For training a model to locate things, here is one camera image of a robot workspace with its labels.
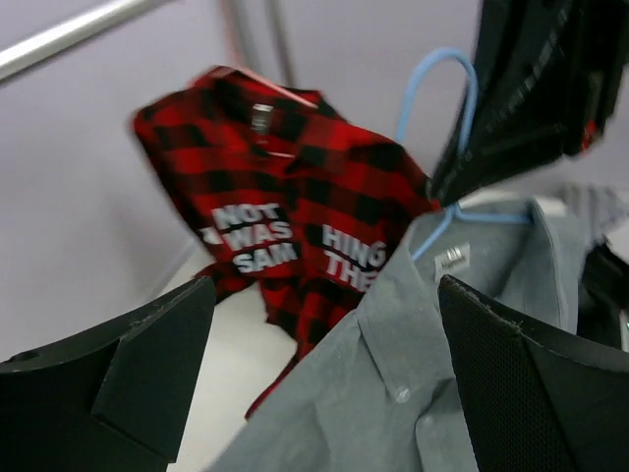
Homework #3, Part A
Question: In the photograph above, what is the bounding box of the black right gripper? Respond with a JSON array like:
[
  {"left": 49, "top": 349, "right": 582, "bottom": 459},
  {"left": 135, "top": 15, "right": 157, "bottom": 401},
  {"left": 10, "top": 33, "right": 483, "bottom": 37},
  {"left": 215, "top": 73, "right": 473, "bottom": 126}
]
[{"left": 429, "top": 1, "right": 628, "bottom": 205}]

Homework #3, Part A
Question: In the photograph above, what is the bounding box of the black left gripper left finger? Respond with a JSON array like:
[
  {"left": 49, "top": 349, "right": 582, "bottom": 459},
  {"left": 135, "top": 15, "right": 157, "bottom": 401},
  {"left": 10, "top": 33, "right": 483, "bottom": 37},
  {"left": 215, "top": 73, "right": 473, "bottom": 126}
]
[{"left": 1, "top": 278, "right": 215, "bottom": 472}]

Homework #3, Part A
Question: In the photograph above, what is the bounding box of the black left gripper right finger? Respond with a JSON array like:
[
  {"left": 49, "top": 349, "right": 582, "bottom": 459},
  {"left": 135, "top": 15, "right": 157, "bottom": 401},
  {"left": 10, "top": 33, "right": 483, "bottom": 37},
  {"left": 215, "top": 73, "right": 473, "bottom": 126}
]
[{"left": 438, "top": 276, "right": 628, "bottom": 472}]

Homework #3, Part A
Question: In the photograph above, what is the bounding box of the light blue wire hanger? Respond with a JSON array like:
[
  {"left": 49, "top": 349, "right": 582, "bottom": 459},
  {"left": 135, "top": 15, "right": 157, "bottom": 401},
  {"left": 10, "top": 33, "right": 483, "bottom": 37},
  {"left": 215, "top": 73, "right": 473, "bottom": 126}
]
[{"left": 392, "top": 46, "right": 535, "bottom": 262}]

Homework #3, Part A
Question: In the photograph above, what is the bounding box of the grey button shirt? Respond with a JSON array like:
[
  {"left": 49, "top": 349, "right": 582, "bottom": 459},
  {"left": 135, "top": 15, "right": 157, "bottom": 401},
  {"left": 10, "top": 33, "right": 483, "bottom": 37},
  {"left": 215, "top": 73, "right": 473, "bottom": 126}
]
[{"left": 213, "top": 200, "right": 588, "bottom": 471}]

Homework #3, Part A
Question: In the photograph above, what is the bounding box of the red black plaid shirt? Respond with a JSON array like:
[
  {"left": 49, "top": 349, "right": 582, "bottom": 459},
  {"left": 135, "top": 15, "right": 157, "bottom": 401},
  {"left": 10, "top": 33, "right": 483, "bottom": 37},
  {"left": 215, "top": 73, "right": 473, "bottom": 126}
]
[{"left": 131, "top": 66, "right": 443, "bottom": 419}]

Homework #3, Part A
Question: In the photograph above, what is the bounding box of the silver white clothes rack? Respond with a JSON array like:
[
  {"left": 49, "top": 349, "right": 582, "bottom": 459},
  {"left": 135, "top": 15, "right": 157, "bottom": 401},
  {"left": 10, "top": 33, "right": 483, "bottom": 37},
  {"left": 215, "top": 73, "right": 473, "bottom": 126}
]
[{"left": 1, "top": 0, "right": 296, "bottom": 87}]

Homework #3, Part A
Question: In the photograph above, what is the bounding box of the pink wire hanger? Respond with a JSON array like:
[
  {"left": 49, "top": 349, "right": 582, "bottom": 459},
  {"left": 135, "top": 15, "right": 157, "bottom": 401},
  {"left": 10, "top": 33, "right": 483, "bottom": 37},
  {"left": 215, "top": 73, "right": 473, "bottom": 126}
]
[{"left": 234, "top": 67, "right": 317, "bottom": 135}]

